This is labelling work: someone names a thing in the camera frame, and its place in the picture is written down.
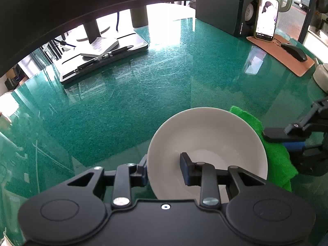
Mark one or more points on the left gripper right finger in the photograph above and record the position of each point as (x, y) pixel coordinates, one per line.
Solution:
(205, 176)

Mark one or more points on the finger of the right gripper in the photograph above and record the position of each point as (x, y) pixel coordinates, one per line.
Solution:
(292, 133)
(294, 146)

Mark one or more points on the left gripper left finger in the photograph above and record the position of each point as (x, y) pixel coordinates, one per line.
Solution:
(128, 176)

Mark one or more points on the green cleaning cloth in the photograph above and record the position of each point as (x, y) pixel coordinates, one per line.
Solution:
(280, 169)

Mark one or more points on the white ceramic bowl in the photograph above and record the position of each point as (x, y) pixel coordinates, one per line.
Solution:
(209, 135)

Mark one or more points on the cream ceramic teapot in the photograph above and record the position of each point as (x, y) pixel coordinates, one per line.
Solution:
(320, 76)

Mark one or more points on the black computer mouse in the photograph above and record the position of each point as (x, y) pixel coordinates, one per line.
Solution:
(296, 52)

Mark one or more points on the brown leather mouse pad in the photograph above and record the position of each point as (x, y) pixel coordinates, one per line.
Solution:
(274, 49)

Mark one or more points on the smartphone with lit screen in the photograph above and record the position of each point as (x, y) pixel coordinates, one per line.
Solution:
(266, 19)

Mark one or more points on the black pen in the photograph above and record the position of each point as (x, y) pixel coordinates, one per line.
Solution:
(104, 56)

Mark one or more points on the black laptop stand tray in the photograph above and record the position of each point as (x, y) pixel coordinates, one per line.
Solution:
(86, 58)

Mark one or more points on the white notebook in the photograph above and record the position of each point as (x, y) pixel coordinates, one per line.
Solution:
(99, 47)

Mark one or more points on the black speaker with blue knob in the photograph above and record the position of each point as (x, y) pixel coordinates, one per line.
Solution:
(236, 17)

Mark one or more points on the black computer monitor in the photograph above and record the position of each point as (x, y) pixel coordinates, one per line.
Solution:
(28, 24)

